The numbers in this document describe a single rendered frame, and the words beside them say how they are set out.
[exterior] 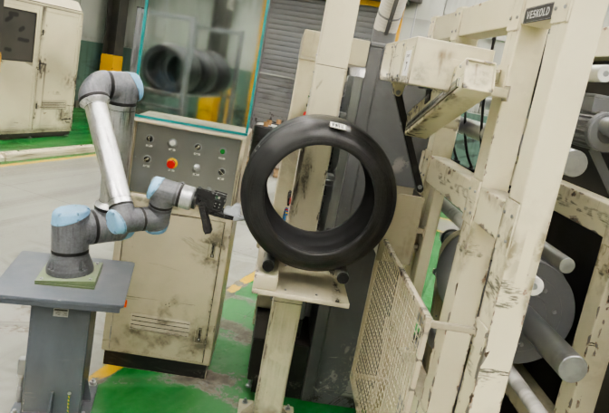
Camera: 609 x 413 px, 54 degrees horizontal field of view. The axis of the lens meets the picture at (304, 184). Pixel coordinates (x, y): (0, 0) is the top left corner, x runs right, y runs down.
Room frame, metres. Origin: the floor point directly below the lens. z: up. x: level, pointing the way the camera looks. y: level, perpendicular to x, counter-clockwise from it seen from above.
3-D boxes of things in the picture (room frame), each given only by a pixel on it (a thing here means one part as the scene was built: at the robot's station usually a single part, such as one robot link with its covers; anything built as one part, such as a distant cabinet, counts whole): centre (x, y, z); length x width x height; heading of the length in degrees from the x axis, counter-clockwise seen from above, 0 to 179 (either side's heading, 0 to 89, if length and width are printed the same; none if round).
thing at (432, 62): (2.17, -0.36, 1.71); 0.61 x 0.25 x 0.15; 3
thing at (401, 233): (2.52, -0.42, 1.05); 0.20 x 0.15 x 0.30; 3
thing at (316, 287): (2.27, -0.05, 0.80); 0.37 x 0.36 x 0.02; 93
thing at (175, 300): (2.95, 0.60, 0.63); 0.56 x 0.41 x 1.27; 93
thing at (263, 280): (2.27, 0.09, 0.84); 0.36 x 0.09 x 0.06; 3
